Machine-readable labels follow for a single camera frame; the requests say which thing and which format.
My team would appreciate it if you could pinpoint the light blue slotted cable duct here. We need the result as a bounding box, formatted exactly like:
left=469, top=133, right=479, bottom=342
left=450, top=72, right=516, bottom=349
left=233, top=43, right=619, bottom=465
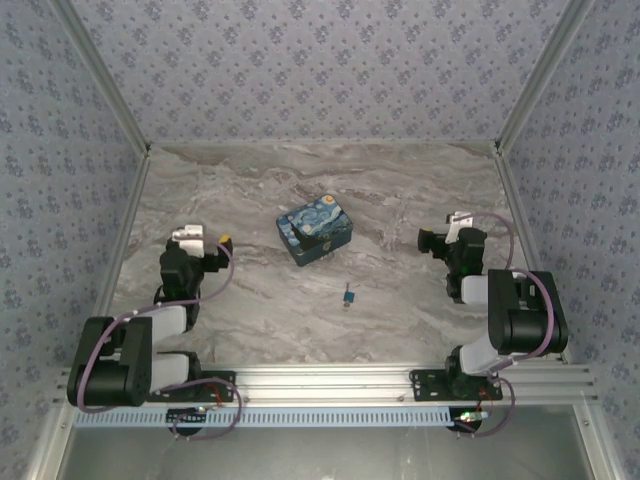
left=73, top=405, right=452, bottom=429

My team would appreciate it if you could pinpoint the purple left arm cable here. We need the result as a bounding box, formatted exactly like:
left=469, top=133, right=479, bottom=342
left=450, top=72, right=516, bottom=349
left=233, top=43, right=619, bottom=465
left=74, top=239, right=244, bottom=442

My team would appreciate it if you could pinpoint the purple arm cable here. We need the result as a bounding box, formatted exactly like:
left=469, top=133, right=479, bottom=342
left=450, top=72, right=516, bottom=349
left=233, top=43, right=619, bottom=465
left=454, top=212, right=559, bottom=439
left=74, top=239, right=244, bottom=442

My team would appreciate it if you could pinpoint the aluminium mounting rail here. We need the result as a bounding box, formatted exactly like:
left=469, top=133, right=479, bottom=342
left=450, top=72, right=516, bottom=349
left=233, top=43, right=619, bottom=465
left=54, top=364, right=599, bottom=407

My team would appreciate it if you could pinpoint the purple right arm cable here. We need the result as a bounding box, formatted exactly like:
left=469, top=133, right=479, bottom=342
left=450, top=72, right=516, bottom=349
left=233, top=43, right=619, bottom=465
left=454, top=212, right=559, bottom=439

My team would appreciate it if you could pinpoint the small black circuit board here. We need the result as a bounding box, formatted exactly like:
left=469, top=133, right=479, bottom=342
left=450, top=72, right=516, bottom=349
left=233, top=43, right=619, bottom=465
left=449, top=407, right=490, bottom=434
left=167, top=407, right=209, bottom=432

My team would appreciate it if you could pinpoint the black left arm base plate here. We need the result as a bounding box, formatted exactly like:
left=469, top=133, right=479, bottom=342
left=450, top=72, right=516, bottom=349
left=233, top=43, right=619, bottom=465
left=145, top=368, right=237, bottom=404

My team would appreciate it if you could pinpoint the grey metal panel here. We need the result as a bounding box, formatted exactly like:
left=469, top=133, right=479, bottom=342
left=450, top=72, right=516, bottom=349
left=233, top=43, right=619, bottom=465
left=59, top=425, right=596, bottom=480

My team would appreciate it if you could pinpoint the aluminium lower frame post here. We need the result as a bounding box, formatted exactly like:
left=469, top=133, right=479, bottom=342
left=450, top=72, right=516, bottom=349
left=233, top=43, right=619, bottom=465
left=574, top=402, right=624, bottom=480
left=24, top=404, right=76, bottom=480

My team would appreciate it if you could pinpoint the aluminium table side rail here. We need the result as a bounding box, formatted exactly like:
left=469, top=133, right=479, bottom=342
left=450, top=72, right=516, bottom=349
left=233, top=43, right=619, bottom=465
left=74, top=147, right=154, bottom=369
left=493, top=147, right=571, bottom=362

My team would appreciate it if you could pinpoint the aluminium frame post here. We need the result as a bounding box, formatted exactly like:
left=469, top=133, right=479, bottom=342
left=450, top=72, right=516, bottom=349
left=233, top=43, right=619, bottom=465
left=49, top=0, right=154, bottom=154
left=574, top=402, right=624, bottom=480
left=492, top=0, right=599, bottom=154
left=24, top=404, right=76, bottom=480

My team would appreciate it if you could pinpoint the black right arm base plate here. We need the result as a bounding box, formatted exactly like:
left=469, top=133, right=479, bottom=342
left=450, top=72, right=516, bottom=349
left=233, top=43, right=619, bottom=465
left=410, top=368, right=504, bottom=404

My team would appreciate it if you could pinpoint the blue starry night tin box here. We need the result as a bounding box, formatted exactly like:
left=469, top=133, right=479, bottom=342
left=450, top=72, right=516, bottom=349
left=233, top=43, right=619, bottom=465
left=275, top=193, right=355, bottom=269

